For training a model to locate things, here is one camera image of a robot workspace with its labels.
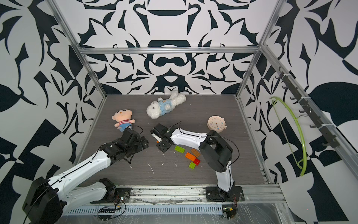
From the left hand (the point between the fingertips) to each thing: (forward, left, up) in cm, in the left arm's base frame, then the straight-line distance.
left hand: (143, 142), depth 84 cm
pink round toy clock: (+16, -49, -6) cm, 52 cm away
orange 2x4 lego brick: (-2, -9, +4) cm, 10 cm away
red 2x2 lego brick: (-10, -32, -8) cm, 34 cm away
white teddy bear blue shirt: (+25, -7, 0) cm, 26 cm away
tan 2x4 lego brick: (-4, -32, -9) cm, 33 cm away
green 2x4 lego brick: (-2, -22, -8) cm, 23 cm away
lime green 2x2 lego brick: (-12, -29, -8) cm, 32 cm away
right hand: (+2, -12, -6) cm, 13 cm away
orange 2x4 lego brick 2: (-7, -28, -9) cm, 30 cm away
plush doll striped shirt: (+20, +16, -1) cm, 26 cm away
